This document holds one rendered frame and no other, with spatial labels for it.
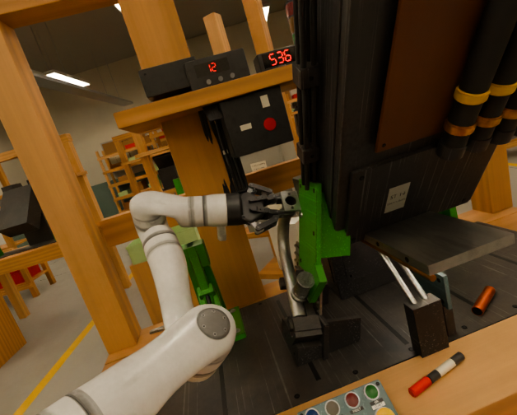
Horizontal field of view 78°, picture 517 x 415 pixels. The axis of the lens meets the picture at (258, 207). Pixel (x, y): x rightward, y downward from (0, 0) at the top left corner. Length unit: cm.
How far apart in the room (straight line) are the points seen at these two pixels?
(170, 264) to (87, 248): 48
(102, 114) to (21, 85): 1053
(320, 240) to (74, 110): 1149
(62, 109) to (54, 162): 1108
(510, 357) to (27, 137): 119
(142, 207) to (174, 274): 16
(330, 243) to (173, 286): 33
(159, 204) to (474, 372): 67
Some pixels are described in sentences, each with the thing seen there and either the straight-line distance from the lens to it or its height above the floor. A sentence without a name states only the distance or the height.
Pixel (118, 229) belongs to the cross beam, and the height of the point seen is 123.
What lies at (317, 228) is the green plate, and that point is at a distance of 66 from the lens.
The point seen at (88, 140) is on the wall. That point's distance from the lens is 1179.
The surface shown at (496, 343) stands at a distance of 80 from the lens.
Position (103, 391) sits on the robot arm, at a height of 118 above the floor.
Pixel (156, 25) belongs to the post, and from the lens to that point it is 103.
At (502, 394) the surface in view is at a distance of 71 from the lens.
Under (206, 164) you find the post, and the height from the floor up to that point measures 135.
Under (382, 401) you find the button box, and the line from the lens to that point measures 63.
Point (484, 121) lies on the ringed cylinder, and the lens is 63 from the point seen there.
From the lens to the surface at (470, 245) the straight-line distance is 63.
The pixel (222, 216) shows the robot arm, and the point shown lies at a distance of 71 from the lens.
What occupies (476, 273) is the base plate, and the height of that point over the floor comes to 90.
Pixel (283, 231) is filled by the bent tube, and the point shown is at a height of 114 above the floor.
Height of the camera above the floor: 140
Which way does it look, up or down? 13 degrees down
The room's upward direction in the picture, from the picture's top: 17 degrees counter-clockwise
